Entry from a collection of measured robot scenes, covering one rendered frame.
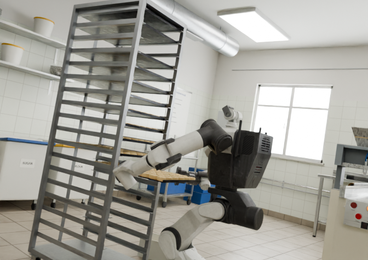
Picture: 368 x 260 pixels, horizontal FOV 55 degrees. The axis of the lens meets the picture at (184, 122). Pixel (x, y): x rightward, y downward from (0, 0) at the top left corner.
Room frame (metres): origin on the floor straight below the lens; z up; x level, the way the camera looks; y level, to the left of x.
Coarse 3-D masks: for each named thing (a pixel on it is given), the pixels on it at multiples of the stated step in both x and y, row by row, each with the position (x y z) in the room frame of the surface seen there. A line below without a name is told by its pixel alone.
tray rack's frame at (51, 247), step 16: (112, 0) 2.20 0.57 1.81; (128, 0) 2.12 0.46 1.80; (160, 16) 2.36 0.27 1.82; (64, 64) 2.40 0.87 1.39; (64, 80) 2.41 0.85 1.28; (80, 128) 2.61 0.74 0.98; (48, 144) 2.41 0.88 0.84; (48, 160) 2.41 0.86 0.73; (96, 160) 2.78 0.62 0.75; (96, 176) 2.78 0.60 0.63; (64, 208) 2.60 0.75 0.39; (32, 240) 2.40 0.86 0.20; (80, 240) 2.73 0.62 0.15; (32, 256) 2.37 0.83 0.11; (48, 256) 2.30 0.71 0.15; (64, 256) 2.35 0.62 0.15; (80, 256) 2.40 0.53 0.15; (112, 256) 2.50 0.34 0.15; (128, 256) 2.55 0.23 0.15
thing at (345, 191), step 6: (342, 186) 1.96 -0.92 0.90; (348, 186) 2.10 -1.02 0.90; (354, 186) 2.25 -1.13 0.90; (360, 186) 2.42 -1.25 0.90; (366, 186) 2.62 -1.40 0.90; (342, 192) 1.96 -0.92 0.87; (348, 192) 2.03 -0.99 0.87; (354, 192) 2.20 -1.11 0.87; (360, 192) 2.38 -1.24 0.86; (366, 192) 2.61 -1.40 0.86
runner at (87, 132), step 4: (60, 128) 2.40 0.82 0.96; (64, 128) 2.38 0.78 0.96; (68, 128) 2.36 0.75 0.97; (72, 128) 2.34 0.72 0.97; (76, 132) 2.31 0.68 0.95; (80, 132) 2.29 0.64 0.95; (84, 132) 2.27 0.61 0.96; (88, 132) 2.25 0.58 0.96; (92, 132) 2.23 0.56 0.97; (96, 132) 2.21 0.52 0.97; (100, 132) 2.19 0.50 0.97; (96, 136) 2.20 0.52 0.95; (100, 136) 2.18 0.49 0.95; (104, 136) 2.17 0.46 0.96; (108, 136) 2.15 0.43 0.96; (112, 136) 2.13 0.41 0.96
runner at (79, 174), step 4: (52, 168) 2.41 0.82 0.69; (56, 168) 2.38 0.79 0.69; (60, 168) 2.36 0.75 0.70; (64, 172) 2.34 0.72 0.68; (68, 172) 2.31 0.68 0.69; (72, 172) 2.29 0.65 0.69; (76, 172) 2.27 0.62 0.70; (76, 176) 2.27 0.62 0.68; (80, 176) 2.25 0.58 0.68; (84, 176) 2.23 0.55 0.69; (88, 176) 2.21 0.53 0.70; (92, 176) 2.19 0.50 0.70; (92, 180) 2.19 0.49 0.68; (96, 180) 2.17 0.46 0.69; (100, 180) 2.15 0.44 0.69; (104, 180) 2.13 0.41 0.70
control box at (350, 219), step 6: (348, 204) 1.94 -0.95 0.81; (360, 204) 1.90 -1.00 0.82; (366, 204) 1.89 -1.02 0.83; (348, 210) 1.93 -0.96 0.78; (354, 210) 1.92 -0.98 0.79; (360, 210) 1.90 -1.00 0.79; (366, 210) 1.88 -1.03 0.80; (348, 216) 1.93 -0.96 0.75; (354, 216) 1.92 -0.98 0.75; (366, 216) 1.88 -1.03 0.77; (348, 222) 1.93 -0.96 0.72; (354, 222) 1.91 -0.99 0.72; (360, 222) 1.90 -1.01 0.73; (366, 222) 1.88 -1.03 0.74; (366, 228) 1.88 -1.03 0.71
